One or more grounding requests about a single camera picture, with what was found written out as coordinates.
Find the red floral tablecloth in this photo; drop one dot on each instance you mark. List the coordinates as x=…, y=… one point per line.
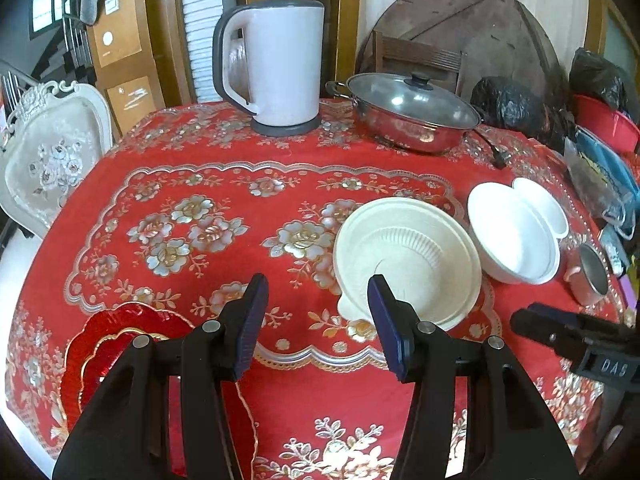
x=210, y=240

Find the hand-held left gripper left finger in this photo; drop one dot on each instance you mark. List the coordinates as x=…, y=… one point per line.
x=250, y=321

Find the blue bag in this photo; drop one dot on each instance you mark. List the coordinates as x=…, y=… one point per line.
x=617, y=175

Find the wooden door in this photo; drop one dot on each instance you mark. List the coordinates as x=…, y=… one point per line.
x=135, y=35

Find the stainless steel pot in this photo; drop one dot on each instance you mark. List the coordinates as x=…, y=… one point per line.
x=415, y=135

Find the wooden chair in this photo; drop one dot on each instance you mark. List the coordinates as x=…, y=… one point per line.
x=420, y=57

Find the large red gold-rimmed plate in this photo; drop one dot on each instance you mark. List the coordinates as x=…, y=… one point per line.
x=240, y=410

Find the cream disposable bowl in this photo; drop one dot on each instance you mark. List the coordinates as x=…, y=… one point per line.
x=410, y=255
x=350, y=307

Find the white slatted panel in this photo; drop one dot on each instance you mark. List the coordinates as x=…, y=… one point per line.
x=207, y=25

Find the glass pot lid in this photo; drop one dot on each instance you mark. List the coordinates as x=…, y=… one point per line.
x=410, y=100

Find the red plastic basin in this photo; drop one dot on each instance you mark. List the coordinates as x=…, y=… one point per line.
x=605, y=122

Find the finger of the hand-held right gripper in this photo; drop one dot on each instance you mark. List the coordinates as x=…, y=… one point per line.
x=542, y=327

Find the small white bowl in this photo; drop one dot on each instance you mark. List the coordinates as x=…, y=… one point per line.
x=550, y=210

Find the round wooden tabletop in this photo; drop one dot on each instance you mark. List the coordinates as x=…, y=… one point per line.
x=480, y=25

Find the small red gold-rimmed plate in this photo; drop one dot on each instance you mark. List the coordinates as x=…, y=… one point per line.
x=107, y=347

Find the metal stair railing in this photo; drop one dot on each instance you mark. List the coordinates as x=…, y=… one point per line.
x=75, y=40

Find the white ornate chair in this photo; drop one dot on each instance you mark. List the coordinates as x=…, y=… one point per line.
x=50, y=160

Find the purple box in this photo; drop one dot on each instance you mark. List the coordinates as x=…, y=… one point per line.
x=631, y=292

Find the clear plastic bag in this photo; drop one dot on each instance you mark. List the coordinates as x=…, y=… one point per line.
x=585, y=175

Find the black plastic bag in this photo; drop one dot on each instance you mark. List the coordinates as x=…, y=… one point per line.
x=510, y=102
x=597, y=77

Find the white electric kettle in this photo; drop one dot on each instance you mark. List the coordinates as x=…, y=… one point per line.
x=285, y=60

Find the white labelled bottle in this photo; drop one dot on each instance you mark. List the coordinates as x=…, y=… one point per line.
x=612, y=250

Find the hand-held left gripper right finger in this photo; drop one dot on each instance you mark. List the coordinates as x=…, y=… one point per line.
x=387, y=321

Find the large white bowl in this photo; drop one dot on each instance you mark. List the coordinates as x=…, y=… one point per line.
x=510, y=235

